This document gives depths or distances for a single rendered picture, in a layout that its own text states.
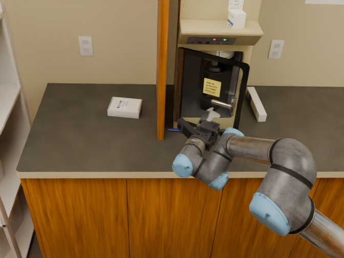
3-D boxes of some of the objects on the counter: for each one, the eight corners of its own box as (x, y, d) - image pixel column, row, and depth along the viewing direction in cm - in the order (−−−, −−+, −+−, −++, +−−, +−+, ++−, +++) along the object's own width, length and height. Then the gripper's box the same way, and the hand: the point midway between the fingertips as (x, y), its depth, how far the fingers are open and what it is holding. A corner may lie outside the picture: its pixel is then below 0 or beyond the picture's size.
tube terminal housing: (170, 99, 213) (178, -51, 165) (229, 100, 215) (254, -49, 167) (172, 128, 194) (181, -32, 146) (237, 128, 196) (267, -30, 148)
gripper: (207, 159, 148) (224, 128, 164) (211, 136, 141) (229, 105, 156) (186, 152, 151) (206, 122, 166) (189, 129, 143) (208, 99, 159)
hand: (209, 113), depth 161 cm, fingers open, 4 cm apart
